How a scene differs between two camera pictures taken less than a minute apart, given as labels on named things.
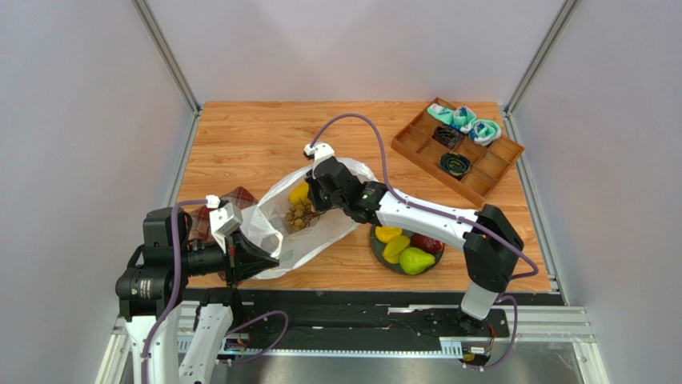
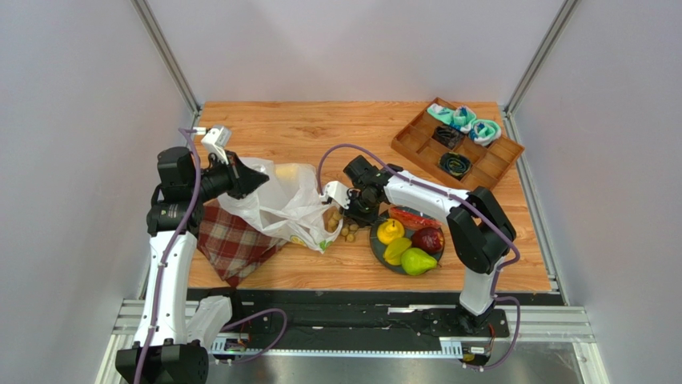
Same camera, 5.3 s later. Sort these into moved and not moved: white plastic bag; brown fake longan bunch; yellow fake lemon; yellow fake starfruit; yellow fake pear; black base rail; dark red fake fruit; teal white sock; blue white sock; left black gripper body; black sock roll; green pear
Moved: left black gripper body; yellow fake lemon; brown fake longan bunch; white plastic bag
Not moved: green pear; black sock roll; blue white sock; black base rail; yellow fake pear; teal white sock; yellow fake starfruit; dark red fake fruit
